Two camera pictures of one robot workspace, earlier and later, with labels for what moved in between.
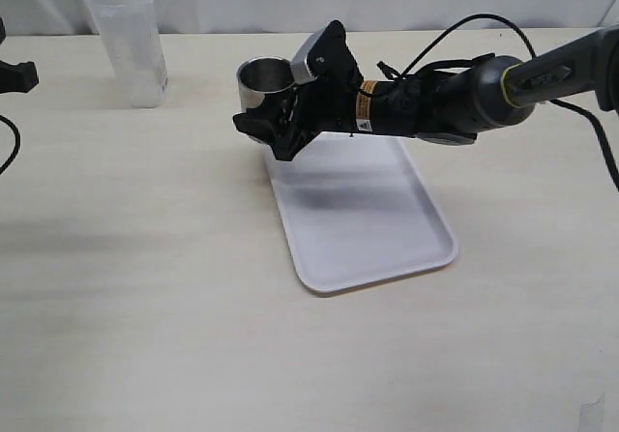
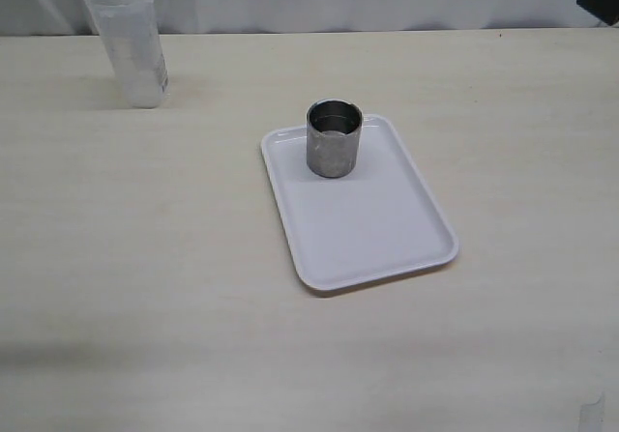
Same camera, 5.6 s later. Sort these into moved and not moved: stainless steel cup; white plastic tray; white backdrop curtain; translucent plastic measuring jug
Moved: stainless steel cup
Not moved: white plastic tray; white backdrop curtain; translucent plastic measuring jug
